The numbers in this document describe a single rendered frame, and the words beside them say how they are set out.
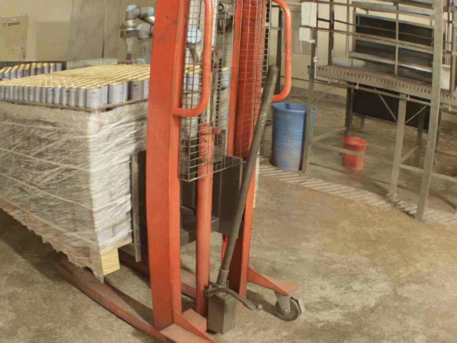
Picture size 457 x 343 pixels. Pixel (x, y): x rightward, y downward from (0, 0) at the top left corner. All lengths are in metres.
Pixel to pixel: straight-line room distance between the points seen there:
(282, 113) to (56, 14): 7.21
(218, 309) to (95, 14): 4.83
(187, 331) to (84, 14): 5.21
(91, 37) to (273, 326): 4.83
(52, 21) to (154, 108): 9.10
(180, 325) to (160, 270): 0.27
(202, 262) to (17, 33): 8.27
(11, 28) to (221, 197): 8.05
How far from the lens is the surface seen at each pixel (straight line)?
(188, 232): 2.15
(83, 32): 6.50
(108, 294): 2.45
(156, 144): 1.76
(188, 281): 2.59
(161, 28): 1.71
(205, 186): 2.00
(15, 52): 9.83
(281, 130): 4.85
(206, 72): 1.57
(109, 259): 1.95
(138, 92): 1.92
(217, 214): 2.30
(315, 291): 2.76
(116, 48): 5.85
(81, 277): 2.61
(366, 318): 2.56
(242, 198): 1.91
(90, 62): 3.96
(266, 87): 1.75
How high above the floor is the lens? 1.42
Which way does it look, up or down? 18 degrees down
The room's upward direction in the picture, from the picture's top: 4 degrees clockwise
